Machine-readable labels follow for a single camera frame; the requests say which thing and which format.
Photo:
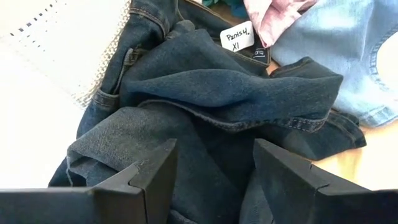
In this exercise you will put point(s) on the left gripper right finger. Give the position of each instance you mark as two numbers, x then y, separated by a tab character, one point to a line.
311	199

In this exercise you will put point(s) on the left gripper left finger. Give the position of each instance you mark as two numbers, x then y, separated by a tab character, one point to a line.
109	205

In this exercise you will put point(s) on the dark blue jeans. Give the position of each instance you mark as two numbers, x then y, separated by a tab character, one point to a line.
217	87

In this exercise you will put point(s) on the light blue jeans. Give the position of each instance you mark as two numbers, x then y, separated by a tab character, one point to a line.
335	37

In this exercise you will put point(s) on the pink tie-dye garment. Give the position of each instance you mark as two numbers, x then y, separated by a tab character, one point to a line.
273	15

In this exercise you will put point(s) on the teal garment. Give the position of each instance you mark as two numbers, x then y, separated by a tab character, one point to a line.
211	2

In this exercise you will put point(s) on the white plastic laundry basket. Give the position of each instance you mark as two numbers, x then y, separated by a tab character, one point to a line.
46	93

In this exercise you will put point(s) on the white handwritten paper label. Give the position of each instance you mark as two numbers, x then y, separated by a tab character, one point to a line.
237	36

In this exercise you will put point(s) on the bright blue garment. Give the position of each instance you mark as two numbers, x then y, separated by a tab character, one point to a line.
238	7

